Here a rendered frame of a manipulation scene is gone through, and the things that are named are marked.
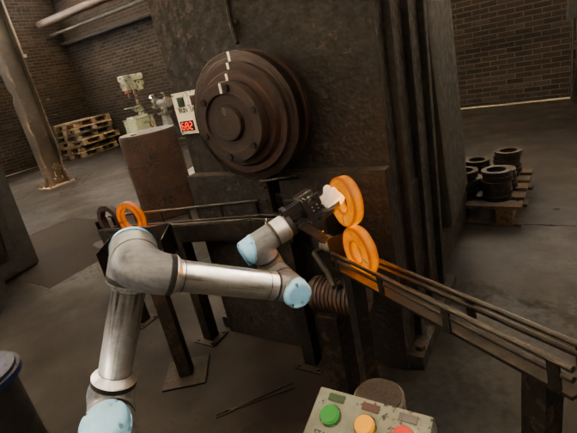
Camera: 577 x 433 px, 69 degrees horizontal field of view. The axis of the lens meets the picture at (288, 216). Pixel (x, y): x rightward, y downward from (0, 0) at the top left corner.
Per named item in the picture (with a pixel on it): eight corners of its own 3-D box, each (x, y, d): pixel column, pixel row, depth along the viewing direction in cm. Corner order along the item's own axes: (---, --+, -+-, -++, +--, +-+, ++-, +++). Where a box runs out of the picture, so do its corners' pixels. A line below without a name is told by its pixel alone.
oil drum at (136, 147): (172, 200, 503) (148, 125, 472) (209, 200, 471) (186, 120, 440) (132, 220, 457) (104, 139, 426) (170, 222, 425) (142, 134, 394)
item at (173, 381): (160, 364, 211) (112, 234, 186) (211, 354, 211) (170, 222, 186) (150, 394, 192) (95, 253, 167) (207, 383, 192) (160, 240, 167)
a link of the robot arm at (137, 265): (117, 251, 86) (319, 277, 108) (115, 235, 96) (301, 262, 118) (106, 303, 88) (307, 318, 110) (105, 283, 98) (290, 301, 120)
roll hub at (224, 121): (216, 160, 164) (197, 86, 155) (276, 156, 149) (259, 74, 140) (208, 164, 160) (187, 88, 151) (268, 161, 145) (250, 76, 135)
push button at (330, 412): (326, 405, 89) (324, 401, 88) (343, 411, 87) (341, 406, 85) (319, 423, 86) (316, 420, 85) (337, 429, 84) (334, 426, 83)
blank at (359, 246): (352, 257, 138) (343, 260, 137) (349, 216, 131) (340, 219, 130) (380, 283, 125) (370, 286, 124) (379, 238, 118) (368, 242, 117)
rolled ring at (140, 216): (139, 241, 223) (144, 239, 226) (144, 215, 213) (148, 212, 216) (113, 223, 227) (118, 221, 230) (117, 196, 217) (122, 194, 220)
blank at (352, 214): (334, 173, 133) (324, 175, 132) (360, 177, 119) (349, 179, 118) (341, 219, 137) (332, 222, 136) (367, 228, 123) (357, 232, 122)
